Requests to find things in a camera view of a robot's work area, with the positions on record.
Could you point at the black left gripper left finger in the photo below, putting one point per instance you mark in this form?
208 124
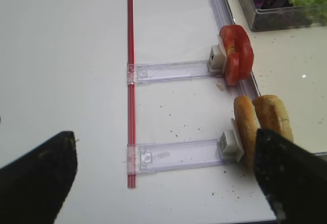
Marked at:
35 186

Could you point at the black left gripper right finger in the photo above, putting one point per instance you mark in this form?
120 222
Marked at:
292 179

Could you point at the tomato slice inner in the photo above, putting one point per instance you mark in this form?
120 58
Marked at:
232 66

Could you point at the tomato slice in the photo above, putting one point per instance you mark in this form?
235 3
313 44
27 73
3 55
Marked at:
235 35
232 66

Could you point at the white pusher block tomato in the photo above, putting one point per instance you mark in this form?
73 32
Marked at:
217 59

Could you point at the tomato slice outer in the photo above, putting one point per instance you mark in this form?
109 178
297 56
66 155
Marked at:
235 35

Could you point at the white pusher block bun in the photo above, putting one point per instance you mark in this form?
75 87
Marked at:
231 147

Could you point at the bun bottom slice remaining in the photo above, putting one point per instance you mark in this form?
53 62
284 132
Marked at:
248 124

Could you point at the red plastic strip left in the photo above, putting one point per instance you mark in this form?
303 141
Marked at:
131 85

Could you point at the clear pusher track lower left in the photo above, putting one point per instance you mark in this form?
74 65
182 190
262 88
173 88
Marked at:
155 158

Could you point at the clear pusher track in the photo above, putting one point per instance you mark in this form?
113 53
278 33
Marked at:
155 158
151 73

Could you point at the metal baking tray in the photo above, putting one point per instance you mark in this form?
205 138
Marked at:
291 64

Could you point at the clear pusher track upper left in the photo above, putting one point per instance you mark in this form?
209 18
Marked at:
151 73

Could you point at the clear salad container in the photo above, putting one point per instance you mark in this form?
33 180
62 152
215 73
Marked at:
283 18

